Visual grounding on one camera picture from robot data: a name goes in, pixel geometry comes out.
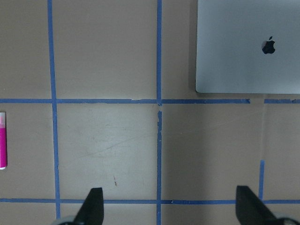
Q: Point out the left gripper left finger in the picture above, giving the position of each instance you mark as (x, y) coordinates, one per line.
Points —
(92, 210)

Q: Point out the silver laptop notebook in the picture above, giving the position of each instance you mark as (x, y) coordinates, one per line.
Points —
(248, 46)

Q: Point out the pink highlighter pen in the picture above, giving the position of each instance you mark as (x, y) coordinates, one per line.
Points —
(3, 142)

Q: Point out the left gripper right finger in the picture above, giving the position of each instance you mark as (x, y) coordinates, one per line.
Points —
(250, 210)

